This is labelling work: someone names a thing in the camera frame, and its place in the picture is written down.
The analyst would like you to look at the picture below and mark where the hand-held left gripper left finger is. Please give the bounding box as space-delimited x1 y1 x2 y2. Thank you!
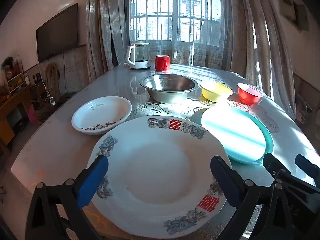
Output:
25 155 109 240

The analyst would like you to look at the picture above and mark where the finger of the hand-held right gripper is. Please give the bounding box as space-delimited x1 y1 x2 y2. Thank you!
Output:
263 153 320 205
295 154 320 180

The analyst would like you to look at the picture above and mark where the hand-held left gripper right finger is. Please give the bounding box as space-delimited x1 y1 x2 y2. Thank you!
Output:
210 156 295 240

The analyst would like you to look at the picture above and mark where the teal plastic plate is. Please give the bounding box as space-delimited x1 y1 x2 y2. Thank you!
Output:
191 106 274 165

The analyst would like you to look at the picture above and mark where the large white phoenix-print plate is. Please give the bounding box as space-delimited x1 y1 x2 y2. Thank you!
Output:
87 116 233 239

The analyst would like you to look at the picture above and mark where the white floral deep plate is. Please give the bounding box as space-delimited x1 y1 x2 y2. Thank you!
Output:
71 96 132 135

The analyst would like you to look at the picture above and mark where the red plastic bowl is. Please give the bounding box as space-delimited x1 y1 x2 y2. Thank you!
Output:
237 83 264 106

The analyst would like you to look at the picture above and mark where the yellow plastic bowl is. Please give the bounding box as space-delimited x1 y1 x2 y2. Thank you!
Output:
199 81 233 103

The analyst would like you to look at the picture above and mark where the stainless steel bowl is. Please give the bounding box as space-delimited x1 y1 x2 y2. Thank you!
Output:
139 74 199 104

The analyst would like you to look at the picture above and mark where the dark low bench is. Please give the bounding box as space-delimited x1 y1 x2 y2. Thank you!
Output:
32 92 77 122

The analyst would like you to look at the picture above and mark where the pink plastic container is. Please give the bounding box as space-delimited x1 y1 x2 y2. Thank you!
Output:
27 104 38 124

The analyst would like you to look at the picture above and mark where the wooden shelf cabinet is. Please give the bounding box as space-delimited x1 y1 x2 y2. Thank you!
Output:
0 56 34 145

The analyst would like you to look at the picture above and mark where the beige curtain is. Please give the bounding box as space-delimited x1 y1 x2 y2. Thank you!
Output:
229 0 298 120
85 0 131 80

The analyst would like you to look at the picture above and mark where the white glass electric kettle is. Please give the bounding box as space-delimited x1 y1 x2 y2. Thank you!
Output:
124 42 152 70

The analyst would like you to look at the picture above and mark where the red mug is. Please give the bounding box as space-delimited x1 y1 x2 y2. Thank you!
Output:
154 55 171 71

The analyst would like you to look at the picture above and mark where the sheer white curtain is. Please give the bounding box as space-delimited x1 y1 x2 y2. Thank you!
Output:
129 0 234 68

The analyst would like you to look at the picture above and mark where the barred window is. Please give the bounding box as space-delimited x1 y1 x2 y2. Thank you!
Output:
130 0 225 43

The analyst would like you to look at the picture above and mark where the black wall television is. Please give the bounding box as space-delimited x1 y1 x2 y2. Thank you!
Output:
36 3 79 62

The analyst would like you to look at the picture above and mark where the grey wall electrical box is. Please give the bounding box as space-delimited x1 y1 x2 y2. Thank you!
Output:
282 0 308 31

